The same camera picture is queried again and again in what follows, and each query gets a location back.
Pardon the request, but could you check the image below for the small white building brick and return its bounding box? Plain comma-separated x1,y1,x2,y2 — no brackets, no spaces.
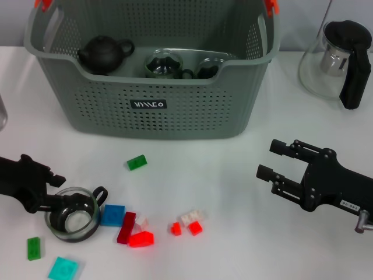
135,215,149,231

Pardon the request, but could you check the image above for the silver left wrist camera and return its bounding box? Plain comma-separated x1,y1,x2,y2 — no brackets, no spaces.
0,93,8,132

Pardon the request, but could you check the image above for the blue flat building brick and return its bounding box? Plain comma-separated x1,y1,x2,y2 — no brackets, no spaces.
100,204,126,228

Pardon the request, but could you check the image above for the small green building brick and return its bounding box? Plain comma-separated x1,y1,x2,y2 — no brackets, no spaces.
126,154,148,172

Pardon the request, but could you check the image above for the small red building brick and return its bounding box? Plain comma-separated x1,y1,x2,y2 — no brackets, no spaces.
188,220,203,236

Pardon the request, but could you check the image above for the bright red sloped brick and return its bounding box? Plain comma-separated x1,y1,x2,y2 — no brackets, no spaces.
128,230,154,248

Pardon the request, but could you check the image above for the glass pitcher with black handle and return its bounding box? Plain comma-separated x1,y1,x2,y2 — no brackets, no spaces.
297,19,373,110

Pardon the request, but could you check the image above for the long green building brick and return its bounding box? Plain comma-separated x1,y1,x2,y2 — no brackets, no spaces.
27,236,42,261

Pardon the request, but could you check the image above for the translucent white building brick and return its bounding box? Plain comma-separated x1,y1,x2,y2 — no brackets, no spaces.
180,209,208,226

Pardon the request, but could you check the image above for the dark red long brick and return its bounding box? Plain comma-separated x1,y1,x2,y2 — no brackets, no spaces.
117,212,137,245

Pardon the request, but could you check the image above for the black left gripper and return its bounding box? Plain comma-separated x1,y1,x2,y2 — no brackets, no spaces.
0,154,77,214

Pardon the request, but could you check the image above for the glass teacup with black holder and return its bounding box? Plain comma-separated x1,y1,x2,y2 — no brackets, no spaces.
194,57,227,79
44,185,109,243
143,49,195,79

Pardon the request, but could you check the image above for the right gripper plug with cable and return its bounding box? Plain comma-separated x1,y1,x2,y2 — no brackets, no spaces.
354,209,373,233

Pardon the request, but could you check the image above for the teal flat building brick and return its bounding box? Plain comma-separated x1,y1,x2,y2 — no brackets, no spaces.
48,256,79,280

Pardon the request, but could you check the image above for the dark clay teapot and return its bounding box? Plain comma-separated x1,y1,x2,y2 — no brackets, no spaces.
77,35,136,76

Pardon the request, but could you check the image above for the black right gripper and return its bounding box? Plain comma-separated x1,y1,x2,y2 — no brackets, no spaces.
256,139,373,219

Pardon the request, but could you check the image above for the grey-green perforated storage basket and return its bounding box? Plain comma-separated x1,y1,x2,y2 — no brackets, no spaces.
23,0,282,141

